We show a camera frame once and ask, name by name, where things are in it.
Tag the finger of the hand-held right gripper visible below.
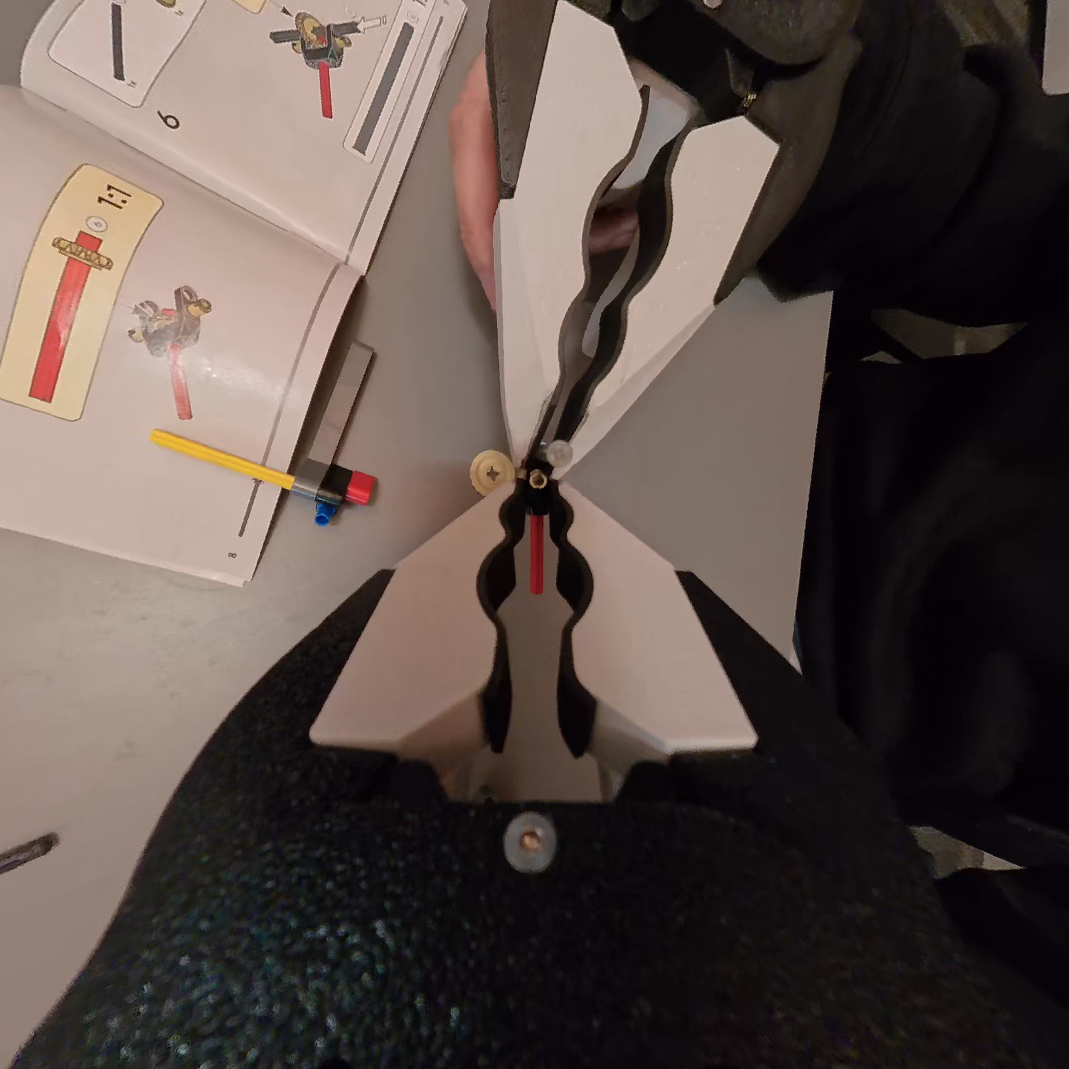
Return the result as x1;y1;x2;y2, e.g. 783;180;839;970
534;119;783;462
491;0;651;464

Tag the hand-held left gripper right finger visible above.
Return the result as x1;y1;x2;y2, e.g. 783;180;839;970
547;483;759;798

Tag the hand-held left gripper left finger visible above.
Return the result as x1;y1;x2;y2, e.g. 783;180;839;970
309;483;529;798

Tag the black lego assembly red axle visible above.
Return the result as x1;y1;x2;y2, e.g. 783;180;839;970
522;468;557;597

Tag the person's right forearm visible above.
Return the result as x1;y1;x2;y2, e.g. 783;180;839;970
756;0;1069;322

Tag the grey lego beam yellow axle assembly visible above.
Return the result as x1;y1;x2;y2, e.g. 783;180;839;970
150;341;379;529

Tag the lego instruction booklet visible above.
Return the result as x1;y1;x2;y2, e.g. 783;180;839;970
0;0;469;586

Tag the black lego pin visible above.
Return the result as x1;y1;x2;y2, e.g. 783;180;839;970
0;833;61;875

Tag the person's right hand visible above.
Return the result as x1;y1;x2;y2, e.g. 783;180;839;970
448;57;504;312

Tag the person's black clothing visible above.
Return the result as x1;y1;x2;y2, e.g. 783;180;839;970
793;276;1069;845

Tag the black chair base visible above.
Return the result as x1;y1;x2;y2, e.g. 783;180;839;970
902;785;1069;1012

